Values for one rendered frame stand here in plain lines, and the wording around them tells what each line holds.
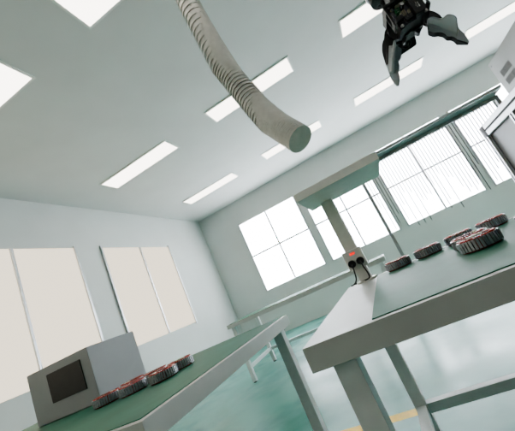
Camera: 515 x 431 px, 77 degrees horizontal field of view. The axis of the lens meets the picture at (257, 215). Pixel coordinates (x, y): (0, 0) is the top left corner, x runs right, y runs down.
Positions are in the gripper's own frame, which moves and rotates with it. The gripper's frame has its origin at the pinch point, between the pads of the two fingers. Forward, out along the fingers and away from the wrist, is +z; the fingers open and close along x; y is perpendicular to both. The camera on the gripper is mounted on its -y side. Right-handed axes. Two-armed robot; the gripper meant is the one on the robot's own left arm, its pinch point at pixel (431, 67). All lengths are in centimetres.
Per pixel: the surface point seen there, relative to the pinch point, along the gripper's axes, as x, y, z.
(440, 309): -22.1, 7.3, 42.6
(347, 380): -44, 4, 50
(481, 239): -3.6, -28.0, 37.5
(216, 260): -411, -648, -105
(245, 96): -57, -102, -86
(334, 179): -31, -59, -3
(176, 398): -84, 6, 41
